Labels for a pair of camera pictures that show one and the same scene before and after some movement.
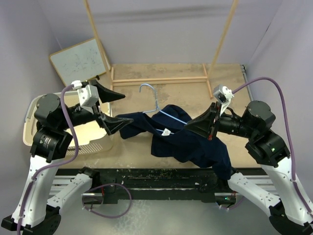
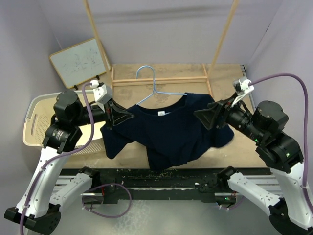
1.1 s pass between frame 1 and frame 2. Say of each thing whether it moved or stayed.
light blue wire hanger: moved
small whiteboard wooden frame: stayed
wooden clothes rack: stayed
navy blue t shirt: moved
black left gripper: moved
